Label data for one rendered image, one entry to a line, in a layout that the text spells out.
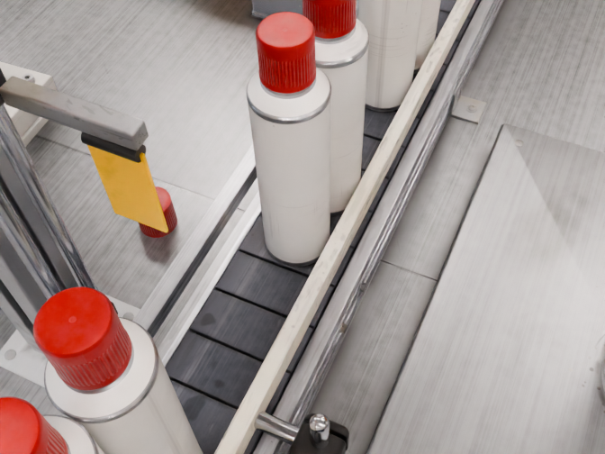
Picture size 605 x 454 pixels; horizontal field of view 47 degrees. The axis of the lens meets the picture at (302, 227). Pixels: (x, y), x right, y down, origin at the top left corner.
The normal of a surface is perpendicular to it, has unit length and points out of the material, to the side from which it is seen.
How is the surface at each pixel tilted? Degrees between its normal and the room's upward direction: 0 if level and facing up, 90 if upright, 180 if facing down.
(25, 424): 2
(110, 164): 90
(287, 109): 42
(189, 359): 0
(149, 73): 0
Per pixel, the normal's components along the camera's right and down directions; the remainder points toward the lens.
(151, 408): 0.88, 0.37
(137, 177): -0.42, 0.74
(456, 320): -0.03, -0.58
